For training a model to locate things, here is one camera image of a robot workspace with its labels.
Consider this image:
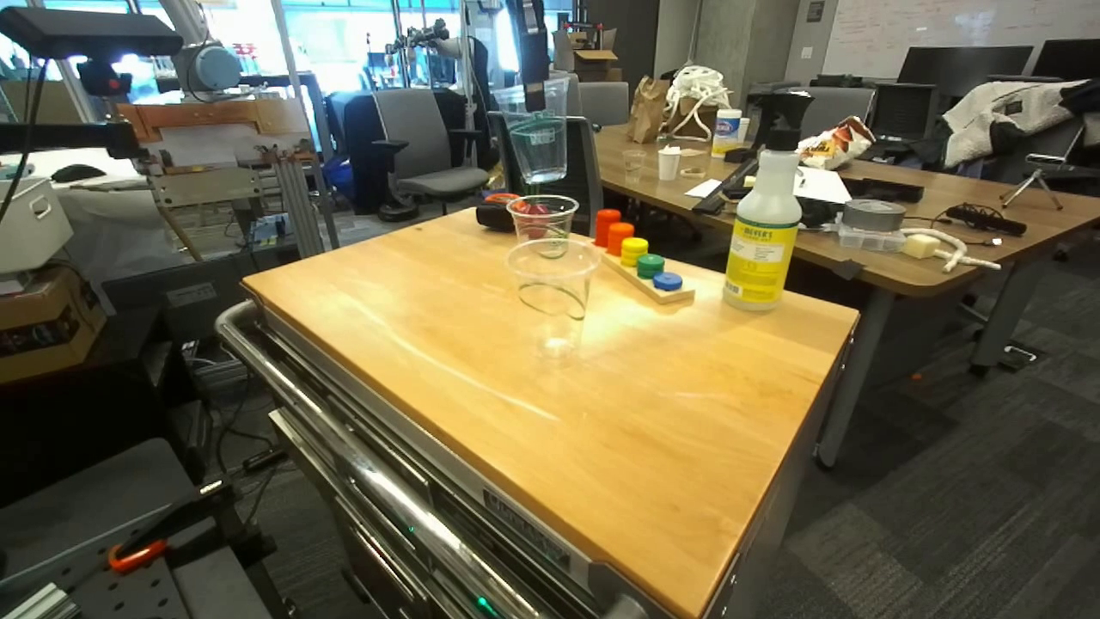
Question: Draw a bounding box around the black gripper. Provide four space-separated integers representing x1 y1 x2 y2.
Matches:
504 0 552 116

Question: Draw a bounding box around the brown paper bag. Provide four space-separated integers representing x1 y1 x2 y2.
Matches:
627 72 674 149

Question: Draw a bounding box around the grey office chair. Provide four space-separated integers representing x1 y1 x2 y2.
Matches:
369 87 491 220

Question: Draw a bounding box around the red toy radish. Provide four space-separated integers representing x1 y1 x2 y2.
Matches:
515 197 552 240

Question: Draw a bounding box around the orange black tape measure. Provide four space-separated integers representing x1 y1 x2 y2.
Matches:
473 188 519 236

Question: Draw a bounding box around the red-orange toy cylinder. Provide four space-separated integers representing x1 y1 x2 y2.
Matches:
590 208 627 250

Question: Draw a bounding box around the orange toy cylinder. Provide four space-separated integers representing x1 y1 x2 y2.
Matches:
606 220 638 262

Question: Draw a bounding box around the white labelled canister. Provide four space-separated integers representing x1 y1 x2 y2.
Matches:
707 107 748 161

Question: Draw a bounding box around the wooden toy peg base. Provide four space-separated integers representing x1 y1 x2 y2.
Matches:
598 249 698 306

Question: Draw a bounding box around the yellow label spray bottle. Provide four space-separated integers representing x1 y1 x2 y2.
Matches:
719 87 818 312

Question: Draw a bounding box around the white paper sheet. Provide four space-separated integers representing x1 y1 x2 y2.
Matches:
792 164 857 208

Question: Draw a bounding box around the printed snack bag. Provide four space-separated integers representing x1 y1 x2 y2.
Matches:
795 115 880 173

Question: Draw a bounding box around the flat black device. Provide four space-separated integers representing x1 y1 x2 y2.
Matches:
843 176 928 208

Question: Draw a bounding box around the black computer monitor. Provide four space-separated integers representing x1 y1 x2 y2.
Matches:
892 45 1039 107
1031 37 1100 84

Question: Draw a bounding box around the steel tool cart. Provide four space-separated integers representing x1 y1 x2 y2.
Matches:
212 301 857 619

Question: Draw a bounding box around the wooden office desk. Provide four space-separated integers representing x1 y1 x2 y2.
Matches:
594 121 1100 475

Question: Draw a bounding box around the black remote control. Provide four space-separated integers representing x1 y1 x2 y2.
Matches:
943 201 1031 240

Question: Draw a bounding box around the white jacket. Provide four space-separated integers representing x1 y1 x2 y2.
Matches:
939 75 1092 173

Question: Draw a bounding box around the cardboard box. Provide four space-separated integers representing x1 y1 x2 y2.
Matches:
0 266 117 389

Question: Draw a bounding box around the white rope bundle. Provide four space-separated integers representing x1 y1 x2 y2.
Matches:
664 61 734 140

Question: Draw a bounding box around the grey duct tape roll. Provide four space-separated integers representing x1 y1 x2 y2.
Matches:
840 197 908 236

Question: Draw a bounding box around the chrome cart handle bar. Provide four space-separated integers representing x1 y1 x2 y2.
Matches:
212 301 544 619

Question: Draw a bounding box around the white power cable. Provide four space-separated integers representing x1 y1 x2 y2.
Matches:
834 220 1002 276

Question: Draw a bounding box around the orange clamp handle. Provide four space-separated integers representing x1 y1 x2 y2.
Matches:
107 538 171 577

